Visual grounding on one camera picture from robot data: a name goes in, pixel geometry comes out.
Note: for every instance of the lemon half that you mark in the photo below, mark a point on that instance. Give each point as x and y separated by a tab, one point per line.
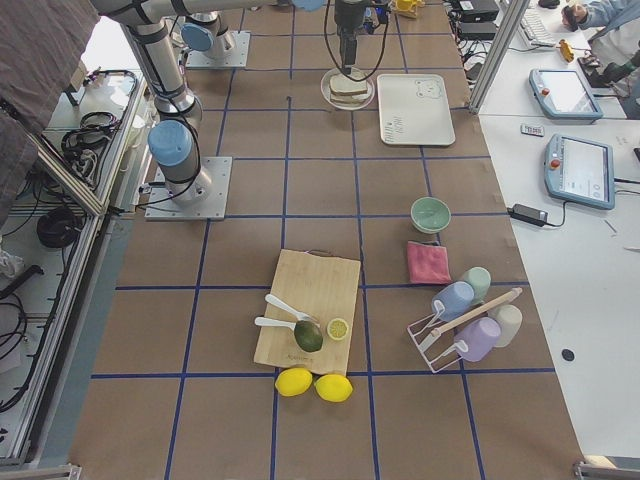
337	329

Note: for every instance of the white round plate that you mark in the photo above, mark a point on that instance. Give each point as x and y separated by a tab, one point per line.
356	73

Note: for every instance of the yellow lemon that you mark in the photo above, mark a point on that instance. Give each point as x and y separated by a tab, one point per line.
293	381
333	388

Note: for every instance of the bread slice brown crust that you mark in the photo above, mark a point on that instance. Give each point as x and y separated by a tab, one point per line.
342	85

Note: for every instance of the white bear tray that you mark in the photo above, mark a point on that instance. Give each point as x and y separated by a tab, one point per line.
414	110

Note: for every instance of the beige cup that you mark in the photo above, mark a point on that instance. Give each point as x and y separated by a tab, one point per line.
509	318

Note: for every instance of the wooden cutting board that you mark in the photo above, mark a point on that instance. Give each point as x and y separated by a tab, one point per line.
323	287

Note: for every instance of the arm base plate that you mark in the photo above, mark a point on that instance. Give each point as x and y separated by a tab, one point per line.
227	51
206	199

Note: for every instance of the purple cup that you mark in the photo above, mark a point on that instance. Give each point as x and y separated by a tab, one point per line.
476	340

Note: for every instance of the teach pendant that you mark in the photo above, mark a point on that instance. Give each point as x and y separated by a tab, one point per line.
564	95
580	171

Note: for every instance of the bread slice on plate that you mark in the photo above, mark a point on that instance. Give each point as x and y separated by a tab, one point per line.
349	101

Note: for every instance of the pink cloth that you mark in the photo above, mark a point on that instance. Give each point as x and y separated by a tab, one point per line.
427	264

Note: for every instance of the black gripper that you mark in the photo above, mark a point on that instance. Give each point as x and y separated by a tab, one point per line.
346	20

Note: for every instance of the black power adapter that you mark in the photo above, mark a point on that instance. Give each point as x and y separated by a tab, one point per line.
528	214

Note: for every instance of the yellow lemon left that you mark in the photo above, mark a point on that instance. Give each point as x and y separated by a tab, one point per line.
293	381

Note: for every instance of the aluminium frame post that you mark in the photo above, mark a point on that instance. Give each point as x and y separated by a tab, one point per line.
506	31

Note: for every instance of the yellow lemon right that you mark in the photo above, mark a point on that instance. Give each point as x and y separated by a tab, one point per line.
333	388

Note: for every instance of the green avocado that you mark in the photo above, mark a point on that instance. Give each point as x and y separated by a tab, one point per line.
308	336

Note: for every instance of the teach pendant near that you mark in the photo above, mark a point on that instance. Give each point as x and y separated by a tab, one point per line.
580	171

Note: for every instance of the green cup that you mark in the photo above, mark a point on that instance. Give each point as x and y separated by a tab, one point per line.
479	278

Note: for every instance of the white wire cup rack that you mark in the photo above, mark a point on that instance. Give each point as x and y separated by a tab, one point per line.
434	340

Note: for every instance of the blue cup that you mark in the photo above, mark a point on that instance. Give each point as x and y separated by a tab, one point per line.
452	301

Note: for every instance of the teach pendant far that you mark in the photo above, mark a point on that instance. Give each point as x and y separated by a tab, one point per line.
564	95

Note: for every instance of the white plastic knife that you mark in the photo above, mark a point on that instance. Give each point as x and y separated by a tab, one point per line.
280	304

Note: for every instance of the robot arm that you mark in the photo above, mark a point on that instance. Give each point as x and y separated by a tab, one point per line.
173	142
349	17

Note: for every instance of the green bowl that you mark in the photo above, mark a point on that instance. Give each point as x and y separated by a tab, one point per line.
430	215

